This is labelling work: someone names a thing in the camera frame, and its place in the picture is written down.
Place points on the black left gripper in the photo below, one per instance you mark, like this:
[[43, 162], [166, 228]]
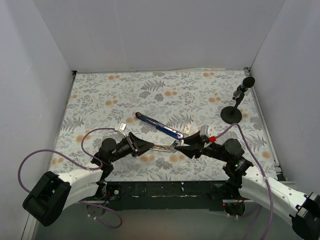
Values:
[[133, 144]]

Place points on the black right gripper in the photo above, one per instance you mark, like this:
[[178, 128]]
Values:
[[200, 144]]

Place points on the white staple box sleeve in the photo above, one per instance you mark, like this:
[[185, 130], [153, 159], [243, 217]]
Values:
[[187, 129]]

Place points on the metal stapler magazine rail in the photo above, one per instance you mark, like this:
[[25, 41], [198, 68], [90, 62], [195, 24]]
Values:
[[168, 148]]

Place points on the blue black stapler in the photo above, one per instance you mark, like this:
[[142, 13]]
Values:
[[160, 126]]

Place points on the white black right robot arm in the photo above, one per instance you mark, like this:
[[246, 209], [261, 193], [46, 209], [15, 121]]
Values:
[[300, 210]]

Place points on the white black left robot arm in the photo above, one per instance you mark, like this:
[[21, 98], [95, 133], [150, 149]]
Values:
[[55, 192]]

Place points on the black microphone on stand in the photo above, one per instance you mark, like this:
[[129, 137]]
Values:
[[231, 114]]

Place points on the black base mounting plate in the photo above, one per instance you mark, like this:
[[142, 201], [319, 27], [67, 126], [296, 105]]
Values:
[[174, 195]]

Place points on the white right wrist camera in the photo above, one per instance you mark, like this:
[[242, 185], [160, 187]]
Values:
[[206, 132]]

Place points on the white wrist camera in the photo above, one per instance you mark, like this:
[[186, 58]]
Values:
[[122, 128], [206, 132]]

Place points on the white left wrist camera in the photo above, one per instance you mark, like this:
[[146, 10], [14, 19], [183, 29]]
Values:
[[122, 128]]

